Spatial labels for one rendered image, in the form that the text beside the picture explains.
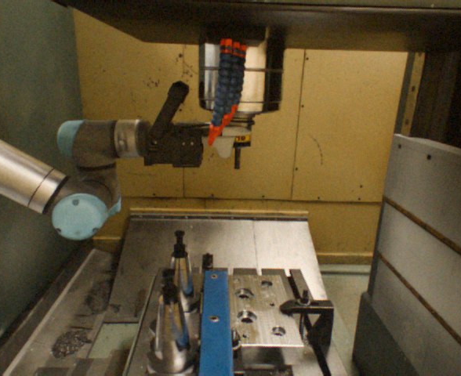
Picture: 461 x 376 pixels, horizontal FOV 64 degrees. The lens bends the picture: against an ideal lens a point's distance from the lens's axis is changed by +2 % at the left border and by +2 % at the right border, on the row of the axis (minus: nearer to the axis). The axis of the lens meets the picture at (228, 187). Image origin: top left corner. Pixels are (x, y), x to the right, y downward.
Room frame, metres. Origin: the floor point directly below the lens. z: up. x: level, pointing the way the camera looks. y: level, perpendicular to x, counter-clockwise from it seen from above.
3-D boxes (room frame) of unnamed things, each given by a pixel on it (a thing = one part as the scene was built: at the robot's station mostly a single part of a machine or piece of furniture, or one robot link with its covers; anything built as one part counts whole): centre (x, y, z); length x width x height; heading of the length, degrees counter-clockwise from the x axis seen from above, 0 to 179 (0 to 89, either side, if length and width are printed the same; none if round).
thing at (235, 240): (1.37, 0.02, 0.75); 0.89 x 0.67 x 0.26; 93
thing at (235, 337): (0.62, -0.02, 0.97); 0.13 x 0.03 x 0.15; 3
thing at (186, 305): (0.48, 0.07, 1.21); 0.06 x 0.06 x 0.03
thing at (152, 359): (0.37, 0.06, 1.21); 0.06 x 0.06 x 0.03
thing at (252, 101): (0.71, -0.02, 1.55); 0.16 x 0.16 x 0.12
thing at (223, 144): (0.67, 0.01, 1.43); 0.09 x 0.03 x 0.06; 76
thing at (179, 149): (0.71, 0.11, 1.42); 0.12 x 0.08 x 0.09; 89
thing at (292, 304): (0.79, -0.21, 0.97); 0.13 x 0.03 x 0.15; 93
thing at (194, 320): (0.43, 0.07, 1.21); 0.07 x 0.05 x 0.01; 93
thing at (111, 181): (0.69, 0.26, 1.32); 0.11 x 0.08 x 0.11; 8
